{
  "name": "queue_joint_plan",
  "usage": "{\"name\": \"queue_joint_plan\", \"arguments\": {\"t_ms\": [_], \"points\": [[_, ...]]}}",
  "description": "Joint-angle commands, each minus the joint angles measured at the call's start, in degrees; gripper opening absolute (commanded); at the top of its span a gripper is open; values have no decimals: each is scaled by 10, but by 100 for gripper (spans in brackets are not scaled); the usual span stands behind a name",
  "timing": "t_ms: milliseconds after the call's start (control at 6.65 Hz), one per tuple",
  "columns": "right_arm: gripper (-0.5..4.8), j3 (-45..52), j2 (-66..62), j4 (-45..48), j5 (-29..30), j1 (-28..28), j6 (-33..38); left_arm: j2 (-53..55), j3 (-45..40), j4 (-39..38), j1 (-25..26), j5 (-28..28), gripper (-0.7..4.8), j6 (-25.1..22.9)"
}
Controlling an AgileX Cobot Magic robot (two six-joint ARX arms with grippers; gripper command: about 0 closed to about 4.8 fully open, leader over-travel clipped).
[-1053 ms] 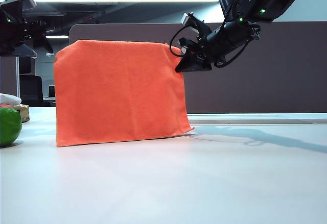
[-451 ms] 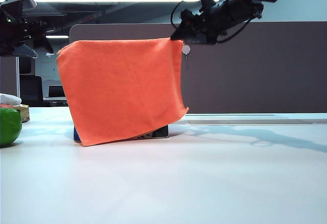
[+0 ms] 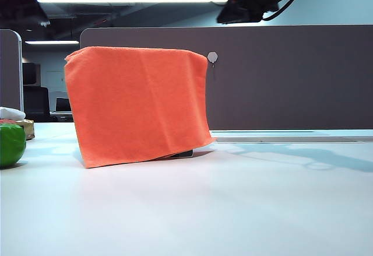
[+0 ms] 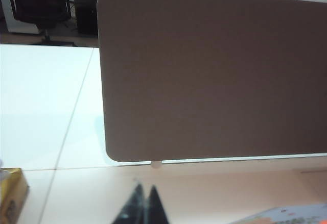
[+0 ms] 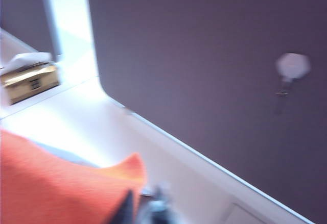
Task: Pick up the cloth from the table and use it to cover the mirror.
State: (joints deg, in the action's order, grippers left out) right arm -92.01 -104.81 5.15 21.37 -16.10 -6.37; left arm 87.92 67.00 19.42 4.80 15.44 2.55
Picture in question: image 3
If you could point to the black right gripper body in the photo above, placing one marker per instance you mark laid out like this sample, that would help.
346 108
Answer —
239 8

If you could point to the orange microfibre cloth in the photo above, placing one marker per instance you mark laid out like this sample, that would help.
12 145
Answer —
137 107

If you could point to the box under cloth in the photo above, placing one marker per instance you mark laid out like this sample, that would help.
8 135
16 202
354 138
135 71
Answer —
186 153

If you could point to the round white partition hook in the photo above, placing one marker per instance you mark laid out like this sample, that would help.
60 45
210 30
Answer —
212 56

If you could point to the wide grey partition panel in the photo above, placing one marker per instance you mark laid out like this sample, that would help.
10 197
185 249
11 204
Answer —
291 92

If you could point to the short ceiling light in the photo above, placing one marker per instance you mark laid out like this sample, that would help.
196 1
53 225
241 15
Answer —
52 42

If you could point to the dark background laptop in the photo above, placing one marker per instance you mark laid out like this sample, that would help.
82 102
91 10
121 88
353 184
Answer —
63 105

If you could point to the black background screen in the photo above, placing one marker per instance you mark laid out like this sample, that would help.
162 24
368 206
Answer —
31 73

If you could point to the black office chair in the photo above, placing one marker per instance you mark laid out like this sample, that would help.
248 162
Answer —
36 104

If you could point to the narrow grey partition panel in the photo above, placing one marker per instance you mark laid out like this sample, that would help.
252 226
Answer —
10 69

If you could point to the gold tissue box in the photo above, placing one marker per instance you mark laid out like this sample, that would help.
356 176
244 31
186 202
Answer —
28 129

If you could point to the white tissue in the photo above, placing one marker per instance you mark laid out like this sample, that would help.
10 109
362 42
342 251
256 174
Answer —
11 112

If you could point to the green apple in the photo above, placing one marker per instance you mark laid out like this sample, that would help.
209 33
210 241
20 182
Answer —
10 145

